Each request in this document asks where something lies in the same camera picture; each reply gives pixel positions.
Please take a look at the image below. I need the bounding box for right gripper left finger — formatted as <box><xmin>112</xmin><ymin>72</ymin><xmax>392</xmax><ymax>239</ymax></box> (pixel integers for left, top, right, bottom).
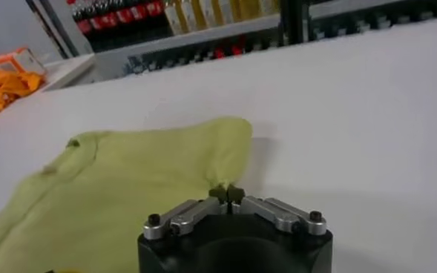
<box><xmin>142</xmin><ymin>187</ymin><xmax>229</xmax><ymax>240</ymax></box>

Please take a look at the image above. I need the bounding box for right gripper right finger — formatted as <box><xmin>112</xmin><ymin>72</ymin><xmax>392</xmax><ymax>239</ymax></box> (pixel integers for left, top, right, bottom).
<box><xmin>227</xmin><ymin>184</ymin><xmax>328</xmax><ymax>237</ymax></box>

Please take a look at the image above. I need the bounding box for light green polo shirt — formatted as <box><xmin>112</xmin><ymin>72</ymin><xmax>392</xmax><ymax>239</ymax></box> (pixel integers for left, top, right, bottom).
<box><xmin>0</xmin><ymin>116</ymin><xmax>254</xmax><ymax>273</ymax></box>

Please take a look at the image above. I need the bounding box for white side table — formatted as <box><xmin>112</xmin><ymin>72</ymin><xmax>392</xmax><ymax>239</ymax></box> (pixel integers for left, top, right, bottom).
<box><xmin>39</xmin><ymin>53</ymin><xmax>96</xmax><ymax>93</ymax></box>

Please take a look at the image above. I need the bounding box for glass drinks cabinet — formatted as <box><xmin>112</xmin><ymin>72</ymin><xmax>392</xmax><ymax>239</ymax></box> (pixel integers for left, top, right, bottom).
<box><xmin>24</xmin><ymin>0</ymin><xmax>297</xmax><ymax>81</ymax></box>
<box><xmin>294</xmin><ymin>0</ymin><xmax>437</xmax><ymax>44</ymax></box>

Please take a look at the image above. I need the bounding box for yellow drink bottle white cap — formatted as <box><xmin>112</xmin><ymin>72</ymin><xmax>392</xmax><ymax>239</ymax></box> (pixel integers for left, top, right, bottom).
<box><xmin>216</xmin><ymin>0</ymin><xmax>236</xmax><ymax>26</ymax></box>
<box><xmin>164</xmin><ymin>0</ymin><xmax>185</xmax><ymax>36</ymax></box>
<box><xmin>198</xmin><ymin>0</ymin><xmax>217</xmax><ymax>30</ymax></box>
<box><xmin>183</xmin><ymin>0</ymin><xmax>200</xmax><ymax>33</ymax></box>
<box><xmin>234</xmin><ymin>0</ymin><xmax>258</xmax><ymax>22</ymax></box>

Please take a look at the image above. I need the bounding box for crumpled orange cloth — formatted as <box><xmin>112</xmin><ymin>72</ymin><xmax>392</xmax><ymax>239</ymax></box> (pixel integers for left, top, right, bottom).
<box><xmin>0</xmin><ymin>69</ymin><xmax>45</xmax><ymax>114</ymax></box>

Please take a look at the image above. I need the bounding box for orange and white box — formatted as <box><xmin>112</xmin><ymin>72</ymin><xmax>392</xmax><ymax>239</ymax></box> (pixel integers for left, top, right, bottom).
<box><xmin>0</xmin><ymin>47</ymin><xmax>47</xmax><ymax>77</ymax></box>

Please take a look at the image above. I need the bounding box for black door frame bar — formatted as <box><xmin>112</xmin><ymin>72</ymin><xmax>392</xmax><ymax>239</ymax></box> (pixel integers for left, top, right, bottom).
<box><xmin>24</xmin><ymin>0</ymin><xmax>93</xmax><ymax>60</ymax></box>

